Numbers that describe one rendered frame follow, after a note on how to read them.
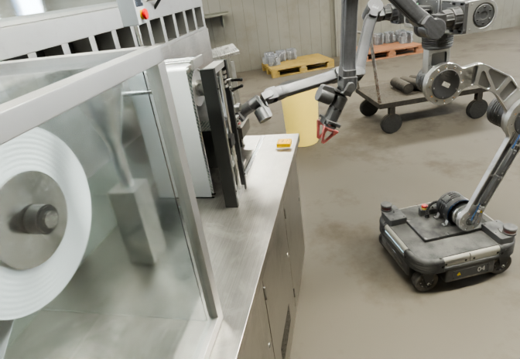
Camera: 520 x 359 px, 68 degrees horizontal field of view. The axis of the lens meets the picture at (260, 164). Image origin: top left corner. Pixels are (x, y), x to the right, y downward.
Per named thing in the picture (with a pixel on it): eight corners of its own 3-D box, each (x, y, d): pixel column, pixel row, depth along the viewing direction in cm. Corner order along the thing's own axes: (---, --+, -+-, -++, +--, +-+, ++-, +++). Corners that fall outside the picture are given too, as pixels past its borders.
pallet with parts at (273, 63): (320, 59, 810) (319, 42, 795) (335, 67, 730) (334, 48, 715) (261, 70, 797) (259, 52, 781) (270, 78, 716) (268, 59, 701)
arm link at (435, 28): (371, -55, 131) (358, -52, 140) (345, -19, 135) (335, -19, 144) (450, 26, 148) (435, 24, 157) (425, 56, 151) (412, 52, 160)
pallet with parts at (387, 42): (401, 46, 830) (402, 28, 814) (425, 52, 750) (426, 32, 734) (344, 56, 816) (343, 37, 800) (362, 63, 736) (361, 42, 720)
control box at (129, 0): (145, 25, 110) (135, -14, 105) (123, 27, 110) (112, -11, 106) (153, 22, 116) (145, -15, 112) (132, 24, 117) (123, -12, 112)
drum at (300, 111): (321, 132, 448) (317, 76, 420) (322, 147, 411) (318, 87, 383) (285, 135, 454) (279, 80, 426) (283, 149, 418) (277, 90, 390)
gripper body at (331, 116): (326, 124, 156) (333, 107, 153) (317, 117, 165) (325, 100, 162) (339, 129, 158) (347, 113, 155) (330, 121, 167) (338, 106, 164)
